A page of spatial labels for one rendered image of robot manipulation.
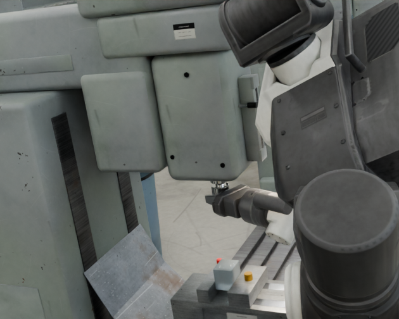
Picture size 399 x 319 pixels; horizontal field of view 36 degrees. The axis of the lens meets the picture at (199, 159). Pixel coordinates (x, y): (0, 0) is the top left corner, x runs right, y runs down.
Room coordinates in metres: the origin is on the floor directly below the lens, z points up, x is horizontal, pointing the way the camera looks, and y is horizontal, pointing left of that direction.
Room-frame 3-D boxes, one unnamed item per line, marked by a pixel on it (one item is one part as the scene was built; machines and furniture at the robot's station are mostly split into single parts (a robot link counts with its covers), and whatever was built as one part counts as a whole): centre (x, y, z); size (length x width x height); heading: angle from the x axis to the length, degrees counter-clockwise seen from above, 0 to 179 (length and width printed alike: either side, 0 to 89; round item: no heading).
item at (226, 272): (1.45, -0.03, 1.02); 0.06 x 0.05 x 0.06; 153
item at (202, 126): (1.47, -0.04, 1.47); 0.21 x 0.19 x 0.32; 154
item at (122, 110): (1.56, 0.13, 1.47); 0.24 x 0.19 x 0.26; 154
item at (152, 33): (1.49, -0.01, 1.68); 0.34 x 0.24 x 0.10; 64
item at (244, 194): (1.40, -0.10, 1.23); 0.13 x 0.12 x 0.10; 129
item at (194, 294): (1.43, -0.06, 0.96); 0.35 x 0.15 x 0.11; 63
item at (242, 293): (1.42, -0.08, 1.00); 0.15 x 0.06 x 0.04; 153
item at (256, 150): (1.42, -0.14, 1.44); 0.04 x 0.04 x 0.21; 64
